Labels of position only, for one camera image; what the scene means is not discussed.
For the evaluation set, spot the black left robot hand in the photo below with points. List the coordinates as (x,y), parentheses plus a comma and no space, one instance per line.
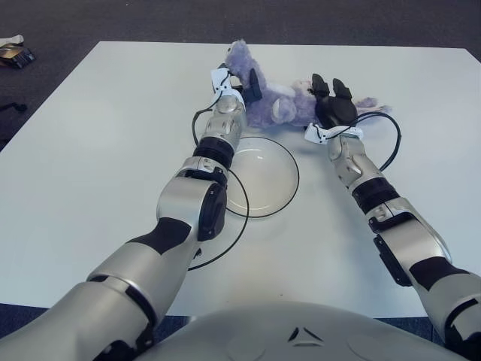
(253,88)

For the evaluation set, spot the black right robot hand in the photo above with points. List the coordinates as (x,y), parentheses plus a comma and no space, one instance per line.
(338,111)

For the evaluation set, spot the purple plush bunny doll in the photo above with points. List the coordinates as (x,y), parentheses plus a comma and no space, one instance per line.
(282,109)

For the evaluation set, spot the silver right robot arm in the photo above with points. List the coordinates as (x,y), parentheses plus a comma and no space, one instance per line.
(349,158)

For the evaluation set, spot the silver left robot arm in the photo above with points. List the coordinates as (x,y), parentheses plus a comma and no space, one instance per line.
(180,195)

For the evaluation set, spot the white plate with black rim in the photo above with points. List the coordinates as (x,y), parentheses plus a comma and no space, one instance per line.
(267,176)

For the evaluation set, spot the white right wrist sensor box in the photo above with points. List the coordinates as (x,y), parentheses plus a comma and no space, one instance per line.
(313,133)

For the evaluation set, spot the black and yellow box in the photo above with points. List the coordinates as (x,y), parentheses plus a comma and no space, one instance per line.
(17,56)

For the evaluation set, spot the grey robot torso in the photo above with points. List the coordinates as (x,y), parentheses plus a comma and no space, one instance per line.
(244,331)

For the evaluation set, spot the black chair base foot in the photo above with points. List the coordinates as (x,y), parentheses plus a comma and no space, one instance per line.
(13,107)

